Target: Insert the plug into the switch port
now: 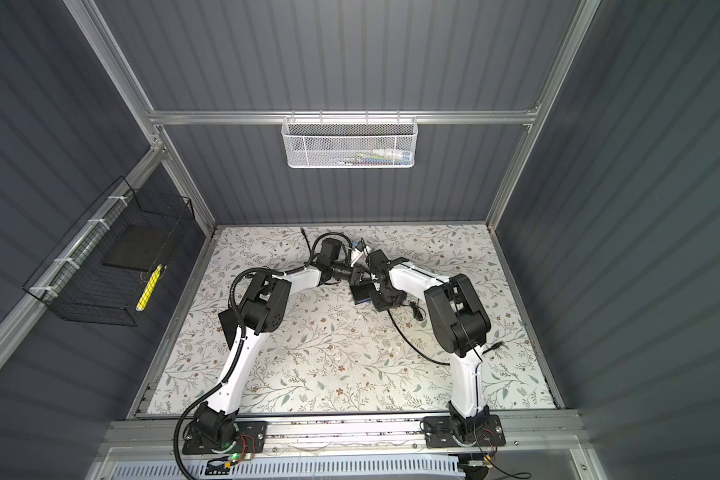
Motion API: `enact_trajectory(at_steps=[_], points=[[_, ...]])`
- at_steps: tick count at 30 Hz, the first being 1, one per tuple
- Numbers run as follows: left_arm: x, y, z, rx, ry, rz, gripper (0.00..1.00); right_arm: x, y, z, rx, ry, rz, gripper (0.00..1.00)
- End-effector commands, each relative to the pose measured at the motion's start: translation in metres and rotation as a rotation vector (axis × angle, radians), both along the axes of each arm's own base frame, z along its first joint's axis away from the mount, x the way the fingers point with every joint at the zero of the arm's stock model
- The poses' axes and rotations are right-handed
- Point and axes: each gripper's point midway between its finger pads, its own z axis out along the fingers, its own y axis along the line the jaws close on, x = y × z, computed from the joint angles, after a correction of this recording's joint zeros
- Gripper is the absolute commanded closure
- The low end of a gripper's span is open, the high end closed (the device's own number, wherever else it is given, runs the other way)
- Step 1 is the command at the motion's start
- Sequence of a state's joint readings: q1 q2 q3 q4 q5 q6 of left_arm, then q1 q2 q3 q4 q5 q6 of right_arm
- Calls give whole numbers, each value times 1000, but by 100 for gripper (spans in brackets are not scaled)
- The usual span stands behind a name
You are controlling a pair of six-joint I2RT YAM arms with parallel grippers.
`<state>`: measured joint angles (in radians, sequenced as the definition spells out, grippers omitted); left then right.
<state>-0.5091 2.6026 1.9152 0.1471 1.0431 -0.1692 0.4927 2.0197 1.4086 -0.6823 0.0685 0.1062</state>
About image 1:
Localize white wire mesh basket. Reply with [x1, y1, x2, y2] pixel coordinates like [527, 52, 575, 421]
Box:
[281, 119, 419, 169]

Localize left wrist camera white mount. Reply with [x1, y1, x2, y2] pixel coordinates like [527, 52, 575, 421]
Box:
[348, 239, 367, 266]

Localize yellow marker pen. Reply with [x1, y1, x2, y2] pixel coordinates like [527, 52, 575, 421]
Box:
[135, 264, 164, 312]

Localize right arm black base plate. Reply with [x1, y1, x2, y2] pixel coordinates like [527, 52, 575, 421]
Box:
[419, 414, 506, 449]

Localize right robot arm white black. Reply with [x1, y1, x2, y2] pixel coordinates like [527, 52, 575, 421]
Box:
[367, 250, 491, 444]

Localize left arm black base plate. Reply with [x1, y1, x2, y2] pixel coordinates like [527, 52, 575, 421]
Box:
[180, 421, 268, 455]

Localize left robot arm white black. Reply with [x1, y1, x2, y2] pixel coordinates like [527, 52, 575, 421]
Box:
[174, 232, 368, 454]

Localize white ventilated cable duct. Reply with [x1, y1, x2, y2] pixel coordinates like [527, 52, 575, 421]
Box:
[110, 454, 466, 480]

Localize markers in white basket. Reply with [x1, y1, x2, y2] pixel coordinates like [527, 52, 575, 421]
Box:
[331, 148, 414, 168]

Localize black ribbed network switch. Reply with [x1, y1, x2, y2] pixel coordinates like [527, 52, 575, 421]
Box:
[350, 282, 376, 305]

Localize black wire basket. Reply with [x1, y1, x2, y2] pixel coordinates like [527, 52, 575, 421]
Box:
[23, 181, 195, 327]

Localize black foam pad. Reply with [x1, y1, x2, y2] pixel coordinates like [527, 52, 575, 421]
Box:
[101, 225, 176, 273]

